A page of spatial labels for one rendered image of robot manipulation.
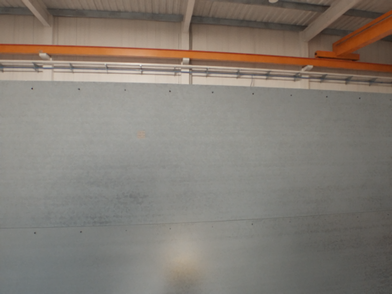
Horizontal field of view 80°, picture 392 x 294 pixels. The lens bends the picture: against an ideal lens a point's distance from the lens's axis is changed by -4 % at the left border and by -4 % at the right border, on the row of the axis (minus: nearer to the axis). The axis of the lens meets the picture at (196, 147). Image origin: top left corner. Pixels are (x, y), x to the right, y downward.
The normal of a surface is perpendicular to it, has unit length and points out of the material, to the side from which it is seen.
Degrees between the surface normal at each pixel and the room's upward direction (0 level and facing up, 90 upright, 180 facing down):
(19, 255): 90
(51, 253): 90
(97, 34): 90
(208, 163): 90
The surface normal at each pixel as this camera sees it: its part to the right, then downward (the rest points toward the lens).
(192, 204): 0.14, 0.02
